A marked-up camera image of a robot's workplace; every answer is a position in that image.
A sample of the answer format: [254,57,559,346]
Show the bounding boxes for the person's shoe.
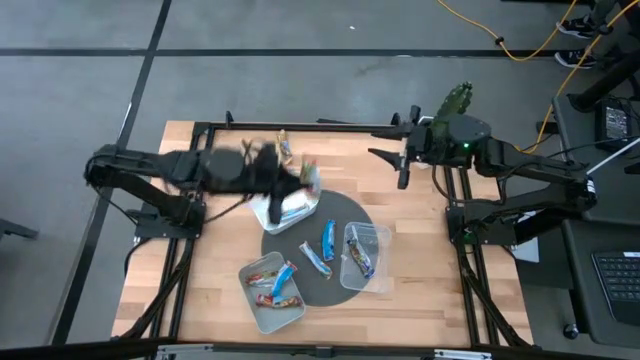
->
[555,13,600,40]
[553,48,599,70]

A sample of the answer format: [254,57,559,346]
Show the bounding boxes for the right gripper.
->
[368,121,444,190]

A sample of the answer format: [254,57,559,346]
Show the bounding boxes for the silver aluminium extrusion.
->
[432,348,494,360]
[155,343,215,360]

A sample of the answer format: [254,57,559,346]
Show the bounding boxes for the round gray mat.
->
[260,188,375,308]

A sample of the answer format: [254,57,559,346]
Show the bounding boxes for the clear plastic container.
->
[339,221,393,294]

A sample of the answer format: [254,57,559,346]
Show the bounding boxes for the orange blue granola bar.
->
[276,128,295,166]

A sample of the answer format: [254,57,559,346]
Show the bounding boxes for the pale gray plastic bin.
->
[238,250,307,335]

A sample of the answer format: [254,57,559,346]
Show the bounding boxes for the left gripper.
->
[247,142,310,226]

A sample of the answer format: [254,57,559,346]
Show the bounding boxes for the red orange granola bar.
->
[254,293,305,310]

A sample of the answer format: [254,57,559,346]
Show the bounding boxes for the white cable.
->
[584,148,640,176]

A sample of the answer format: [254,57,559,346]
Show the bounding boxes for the white plastic bin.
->
[248,167,322,236]

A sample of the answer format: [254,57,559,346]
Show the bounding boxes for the black keyboard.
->
[591,248,640,327]

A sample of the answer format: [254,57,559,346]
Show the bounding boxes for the gray metal foot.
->
[0,217,40,242]

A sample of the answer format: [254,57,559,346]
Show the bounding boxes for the person's leg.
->
[589,0,640,56]

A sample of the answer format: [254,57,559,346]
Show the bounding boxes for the white blue granola bar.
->
[298,240,334,281]

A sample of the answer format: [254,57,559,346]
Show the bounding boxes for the yellow cable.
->
[519,0,640,155]
[437,0,579,64]

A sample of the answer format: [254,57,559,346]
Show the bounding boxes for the green red granola bar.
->
[298,157,322,187]

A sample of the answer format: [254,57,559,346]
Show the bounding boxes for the granola bar with blue end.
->
[345,224,377,280]

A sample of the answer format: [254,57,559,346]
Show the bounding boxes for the black power adapter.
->
[594,98,635,153]

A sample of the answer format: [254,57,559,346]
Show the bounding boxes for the black side desk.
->
[552,92,640,350]

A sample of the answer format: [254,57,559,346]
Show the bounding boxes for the black chair base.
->
[567,47,640,114]

